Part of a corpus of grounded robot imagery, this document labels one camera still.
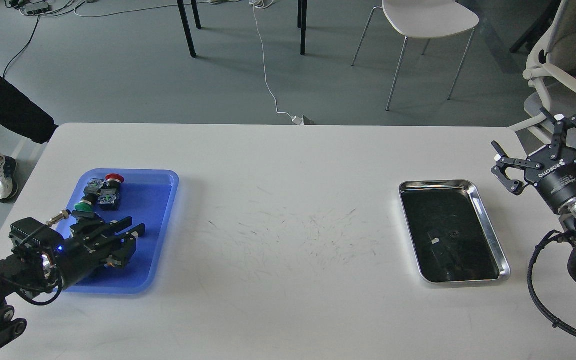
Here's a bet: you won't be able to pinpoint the blue black contact block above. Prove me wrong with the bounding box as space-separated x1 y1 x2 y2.
83 178 105 197

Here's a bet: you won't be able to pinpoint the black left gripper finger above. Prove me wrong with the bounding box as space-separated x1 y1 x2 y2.
70 212 146 242
100 235 138 269

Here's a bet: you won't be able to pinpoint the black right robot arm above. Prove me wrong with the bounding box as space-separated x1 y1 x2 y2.
491 107 576 337

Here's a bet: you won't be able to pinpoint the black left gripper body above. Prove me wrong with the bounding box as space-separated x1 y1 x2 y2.
54 235 112 290

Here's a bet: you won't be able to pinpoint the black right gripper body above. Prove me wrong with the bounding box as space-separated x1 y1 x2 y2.
530 150 576 215

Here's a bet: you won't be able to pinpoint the white grey office chair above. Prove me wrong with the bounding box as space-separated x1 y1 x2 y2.
510 0 576 142

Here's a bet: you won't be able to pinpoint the red mushroom push button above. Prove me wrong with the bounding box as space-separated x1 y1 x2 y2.
97 173 125 211

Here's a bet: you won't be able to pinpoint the white blue sneaker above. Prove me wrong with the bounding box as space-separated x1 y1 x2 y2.
0 156 19 203

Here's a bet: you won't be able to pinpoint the black table legs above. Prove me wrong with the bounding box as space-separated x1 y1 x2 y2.
176 0 308 59

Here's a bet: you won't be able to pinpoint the stainless steel tray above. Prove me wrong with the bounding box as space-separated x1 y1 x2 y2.
398 179 511 286

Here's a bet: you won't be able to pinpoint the white cable on floor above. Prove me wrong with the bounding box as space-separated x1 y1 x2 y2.
248 0 305 125

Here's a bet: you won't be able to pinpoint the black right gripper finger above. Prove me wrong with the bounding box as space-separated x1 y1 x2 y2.
539 107 576 161
490 140 541 196

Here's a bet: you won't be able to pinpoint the white plastic chair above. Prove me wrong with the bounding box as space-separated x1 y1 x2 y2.
353 0 480 112

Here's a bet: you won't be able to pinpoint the green push button switch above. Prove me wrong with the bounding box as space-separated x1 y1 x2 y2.
73 194 98 214

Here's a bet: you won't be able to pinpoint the blue plastic tray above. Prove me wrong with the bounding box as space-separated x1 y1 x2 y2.
65 168 179 295

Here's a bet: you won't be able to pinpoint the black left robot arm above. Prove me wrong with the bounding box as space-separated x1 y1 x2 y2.
0 209 146 349

